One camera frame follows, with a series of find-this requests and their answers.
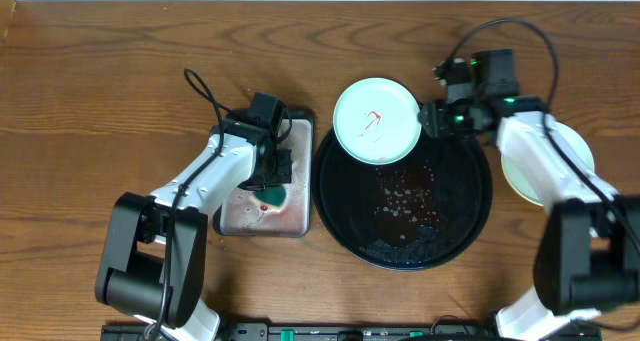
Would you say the round black tray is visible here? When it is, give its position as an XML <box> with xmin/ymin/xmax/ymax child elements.
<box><xmin>311</xmin><ymin>132</ymin><xmax>493</xmax><ymax>270</ymax></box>

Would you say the green yellow sponge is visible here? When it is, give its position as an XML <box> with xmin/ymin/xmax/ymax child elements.
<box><xmin>253</xmin><ymin>185</ymin><xmax>287</xmax><ymax>212</ymax></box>

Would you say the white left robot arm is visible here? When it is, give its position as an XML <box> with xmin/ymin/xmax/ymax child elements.
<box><xmin>95</xmin><ymin>119</ymin><xmax>288</xmax><ymax>340</ymax></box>

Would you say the pale green plate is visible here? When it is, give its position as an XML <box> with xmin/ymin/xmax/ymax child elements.
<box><xmin>501</xmin><ymin>122</ymin><xmax>595</xmax><ymax>206</ymax></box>

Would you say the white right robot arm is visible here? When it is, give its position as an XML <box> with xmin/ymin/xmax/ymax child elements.
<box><xmin>418</xmin><ymin>53</ymin><xmax>639</xmax><ymax>340</ymax></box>

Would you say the rectangular black metal tray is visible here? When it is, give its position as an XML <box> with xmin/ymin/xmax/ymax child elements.
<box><xmin>213</xmin><ymin>109</ymin><xmax>314</xmax><ymax>237</ymax></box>

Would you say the light blue plate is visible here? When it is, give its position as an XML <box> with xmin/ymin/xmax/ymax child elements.
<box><xmin>333</xmin><ymin>78</ymin><xmax>421</xmax><ymax>165</ymax></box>

